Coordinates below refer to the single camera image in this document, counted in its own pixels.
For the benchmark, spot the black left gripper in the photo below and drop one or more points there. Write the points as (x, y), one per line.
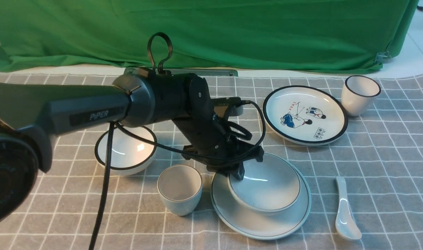
(219, 144)

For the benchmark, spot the thin-rimmed white bowl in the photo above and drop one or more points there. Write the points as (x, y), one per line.
(268, 186)

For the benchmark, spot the thin-rimmed white cup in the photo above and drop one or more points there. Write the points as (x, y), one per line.
(180, 189)

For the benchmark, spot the plain white ceramic spoon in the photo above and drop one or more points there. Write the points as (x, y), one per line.
(344, 223)

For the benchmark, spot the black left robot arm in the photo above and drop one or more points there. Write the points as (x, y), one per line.
(32, 116)

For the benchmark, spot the large white plate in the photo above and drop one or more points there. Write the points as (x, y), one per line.
(258, 225)

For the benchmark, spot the illustrated black-rimmed plate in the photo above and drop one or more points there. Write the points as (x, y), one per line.
(305, 115)

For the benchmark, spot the black-rimmed white bowl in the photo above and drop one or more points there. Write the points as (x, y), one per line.
(129, 155)

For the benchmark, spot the black-rimmed white cup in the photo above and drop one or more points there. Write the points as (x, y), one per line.
(358, 93)

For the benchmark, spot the green backdrop cloth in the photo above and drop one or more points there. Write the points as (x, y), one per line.
(327, 36)

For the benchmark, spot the metal clamp on backdrop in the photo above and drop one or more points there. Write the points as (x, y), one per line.
(382, 57)

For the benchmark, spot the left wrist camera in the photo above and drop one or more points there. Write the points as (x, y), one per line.
(233, 105)

